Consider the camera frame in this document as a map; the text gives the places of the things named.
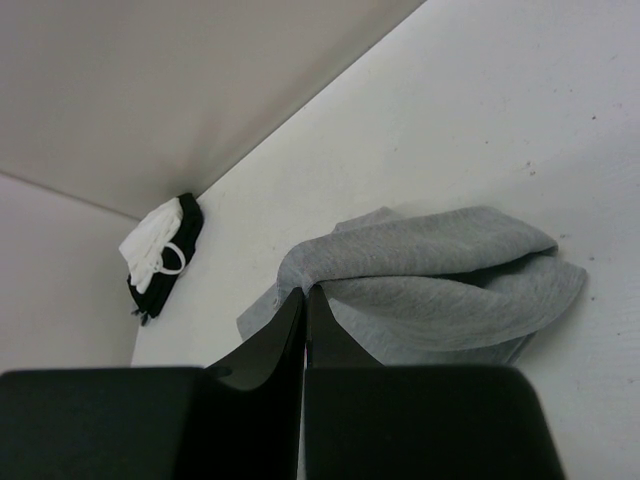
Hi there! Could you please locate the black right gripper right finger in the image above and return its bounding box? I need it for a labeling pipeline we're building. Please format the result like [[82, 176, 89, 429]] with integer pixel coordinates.
[[304, 289, 565, 479]]

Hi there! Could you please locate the grey tank top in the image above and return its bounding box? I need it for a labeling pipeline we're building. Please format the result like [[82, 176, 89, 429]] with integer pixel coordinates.
[[237, 207, 587, 365]]

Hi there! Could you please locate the folded white tank top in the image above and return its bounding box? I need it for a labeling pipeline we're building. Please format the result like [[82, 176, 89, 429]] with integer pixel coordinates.
[[119, 197, 186, 294]]

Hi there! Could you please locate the folded black tank top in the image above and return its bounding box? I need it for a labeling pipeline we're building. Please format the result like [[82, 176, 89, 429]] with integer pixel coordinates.
[[127, 192, 204, 326]]

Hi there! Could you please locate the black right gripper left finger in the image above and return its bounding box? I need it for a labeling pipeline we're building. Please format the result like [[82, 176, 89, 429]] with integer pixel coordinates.
[[192, 288, 304, 479]]

